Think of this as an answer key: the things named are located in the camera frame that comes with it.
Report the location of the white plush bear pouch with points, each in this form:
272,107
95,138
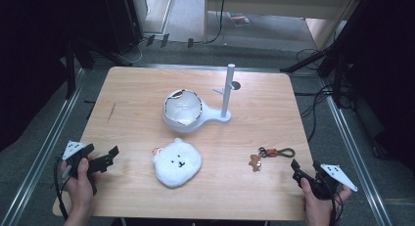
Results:
177,164

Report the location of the black metal stand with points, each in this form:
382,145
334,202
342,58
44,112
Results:
70,69

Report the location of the metal floor rail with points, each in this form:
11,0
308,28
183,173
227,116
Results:
359,160
42,154

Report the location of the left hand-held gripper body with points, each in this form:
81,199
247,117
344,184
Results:
75,156

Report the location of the person's left hand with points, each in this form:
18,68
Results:
80,187

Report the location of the white bowl stand with pole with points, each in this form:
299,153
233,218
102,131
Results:
186,112

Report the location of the person's right hand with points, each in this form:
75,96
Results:
318,208

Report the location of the light wooden furniture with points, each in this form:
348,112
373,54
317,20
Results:
280,1

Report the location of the black tripod legs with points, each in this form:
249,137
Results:
313,58

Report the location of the black cabinet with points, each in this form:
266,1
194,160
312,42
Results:
122,20

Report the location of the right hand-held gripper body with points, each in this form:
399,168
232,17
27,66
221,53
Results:
329,180

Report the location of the magazine with red cover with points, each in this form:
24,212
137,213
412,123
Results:
239,19

